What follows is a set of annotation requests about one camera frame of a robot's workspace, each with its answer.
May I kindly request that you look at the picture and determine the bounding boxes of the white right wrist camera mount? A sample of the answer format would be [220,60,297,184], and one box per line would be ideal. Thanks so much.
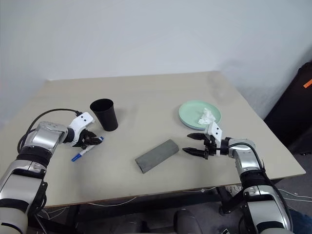
[206,121,223,156]

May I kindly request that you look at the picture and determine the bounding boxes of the black table frame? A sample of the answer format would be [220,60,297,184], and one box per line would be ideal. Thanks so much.
[43,185,247,234]

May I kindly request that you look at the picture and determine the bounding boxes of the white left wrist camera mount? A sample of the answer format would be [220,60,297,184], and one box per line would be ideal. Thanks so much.
[67,112,96,147]

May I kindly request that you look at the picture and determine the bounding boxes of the large dark rounded shape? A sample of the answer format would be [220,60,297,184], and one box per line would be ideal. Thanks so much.
[174,208,203,234]

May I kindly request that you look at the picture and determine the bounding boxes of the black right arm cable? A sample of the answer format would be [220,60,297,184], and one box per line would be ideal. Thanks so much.
[229,143,293,234]

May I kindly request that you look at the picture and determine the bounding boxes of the white marker with blue cap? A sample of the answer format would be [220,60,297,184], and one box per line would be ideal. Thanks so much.
[71,136,105,162]

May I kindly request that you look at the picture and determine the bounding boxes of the grey glasses case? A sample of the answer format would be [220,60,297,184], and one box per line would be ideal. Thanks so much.
[135,138,180,174]

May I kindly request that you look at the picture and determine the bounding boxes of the light blue plate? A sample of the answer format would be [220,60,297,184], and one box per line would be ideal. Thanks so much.
[179,119,210,131]

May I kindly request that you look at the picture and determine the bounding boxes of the black plastic cup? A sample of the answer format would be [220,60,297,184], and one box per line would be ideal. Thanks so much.
[89,98,119,132]

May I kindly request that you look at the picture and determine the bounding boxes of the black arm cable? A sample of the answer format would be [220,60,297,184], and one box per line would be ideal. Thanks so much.
[18,109,82,156]
[229,143,293,234]

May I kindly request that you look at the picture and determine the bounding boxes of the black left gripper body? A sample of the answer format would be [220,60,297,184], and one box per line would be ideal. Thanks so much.
[73,130,90,150]

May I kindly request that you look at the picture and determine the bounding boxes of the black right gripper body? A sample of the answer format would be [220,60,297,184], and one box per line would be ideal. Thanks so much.
[203,133,219,161]

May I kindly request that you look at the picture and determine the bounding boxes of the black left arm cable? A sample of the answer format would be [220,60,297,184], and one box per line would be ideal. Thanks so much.
[18,109,82,156]

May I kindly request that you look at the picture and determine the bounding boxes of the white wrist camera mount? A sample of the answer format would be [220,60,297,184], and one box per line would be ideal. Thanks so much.
[206,121,223,156]
[67,112,96,147]

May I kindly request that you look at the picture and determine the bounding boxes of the black case with orange tag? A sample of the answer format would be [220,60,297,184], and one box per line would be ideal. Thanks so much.
[264,62,312,154]

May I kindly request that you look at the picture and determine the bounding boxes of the thin white floor cable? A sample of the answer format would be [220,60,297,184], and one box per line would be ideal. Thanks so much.
[47,195,137,213]

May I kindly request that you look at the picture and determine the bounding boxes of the light green plate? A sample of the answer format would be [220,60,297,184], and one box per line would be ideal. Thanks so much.
[178,99,222,129]

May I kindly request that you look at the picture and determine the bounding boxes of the white tissue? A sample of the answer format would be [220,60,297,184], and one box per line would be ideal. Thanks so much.
[197,107,216,125]

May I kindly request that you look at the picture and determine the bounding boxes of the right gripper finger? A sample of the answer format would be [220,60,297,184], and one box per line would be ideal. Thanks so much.
[182,147,208,160]
[187,133,208,141]

